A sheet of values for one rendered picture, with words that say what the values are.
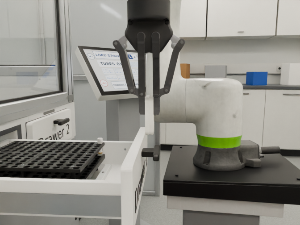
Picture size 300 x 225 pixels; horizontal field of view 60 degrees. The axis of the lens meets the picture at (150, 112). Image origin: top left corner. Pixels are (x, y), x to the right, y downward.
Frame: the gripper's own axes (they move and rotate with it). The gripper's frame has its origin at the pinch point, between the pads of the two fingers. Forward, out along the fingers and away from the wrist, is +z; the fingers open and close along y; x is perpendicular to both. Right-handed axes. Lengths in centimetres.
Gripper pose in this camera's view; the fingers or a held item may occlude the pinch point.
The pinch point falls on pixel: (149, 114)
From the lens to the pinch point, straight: 48.3
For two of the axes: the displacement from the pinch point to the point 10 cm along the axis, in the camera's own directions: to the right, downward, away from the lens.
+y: 10.0, 0.0, -0.7
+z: 0.1, 9.9, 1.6
